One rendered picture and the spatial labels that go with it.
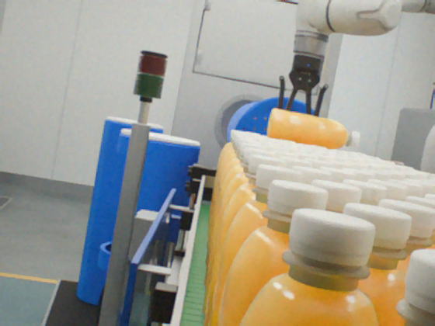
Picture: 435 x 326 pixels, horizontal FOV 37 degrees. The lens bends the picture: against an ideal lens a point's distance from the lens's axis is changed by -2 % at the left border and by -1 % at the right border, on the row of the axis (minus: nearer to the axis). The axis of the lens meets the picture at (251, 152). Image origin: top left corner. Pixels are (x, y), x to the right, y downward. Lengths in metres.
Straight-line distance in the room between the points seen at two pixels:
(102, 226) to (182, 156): 1.04
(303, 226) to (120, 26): 6.77
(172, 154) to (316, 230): 1.90
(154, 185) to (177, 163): 0.11
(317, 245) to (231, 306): 0.15
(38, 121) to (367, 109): 3.57
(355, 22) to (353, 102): 5.81
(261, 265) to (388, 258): 0.09
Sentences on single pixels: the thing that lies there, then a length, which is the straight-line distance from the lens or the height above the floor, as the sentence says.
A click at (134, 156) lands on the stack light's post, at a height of 1.03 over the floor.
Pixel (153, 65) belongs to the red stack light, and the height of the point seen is 1.23.
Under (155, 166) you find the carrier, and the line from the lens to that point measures 2.18.
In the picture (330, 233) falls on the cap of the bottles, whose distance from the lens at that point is 0.29.
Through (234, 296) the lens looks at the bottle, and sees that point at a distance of 0.43.
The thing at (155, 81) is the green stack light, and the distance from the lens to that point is 1.45.
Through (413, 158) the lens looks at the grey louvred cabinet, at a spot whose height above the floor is 1.08.
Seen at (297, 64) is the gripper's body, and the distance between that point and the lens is 1.73.
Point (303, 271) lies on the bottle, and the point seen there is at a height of 1.09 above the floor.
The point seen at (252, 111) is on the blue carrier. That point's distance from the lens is 1.91.
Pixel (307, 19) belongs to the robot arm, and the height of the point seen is 1.43.
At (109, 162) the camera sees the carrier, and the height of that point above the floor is 0.83.
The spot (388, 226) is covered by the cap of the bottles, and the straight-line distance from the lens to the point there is 0.36.
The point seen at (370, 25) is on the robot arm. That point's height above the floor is 1.43.
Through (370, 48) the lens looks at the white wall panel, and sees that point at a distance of 7.51.
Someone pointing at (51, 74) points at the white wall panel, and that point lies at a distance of 7.05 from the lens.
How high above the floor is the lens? 1.16
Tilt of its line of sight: 3 degrees down
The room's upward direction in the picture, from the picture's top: 10 degrees clockwise
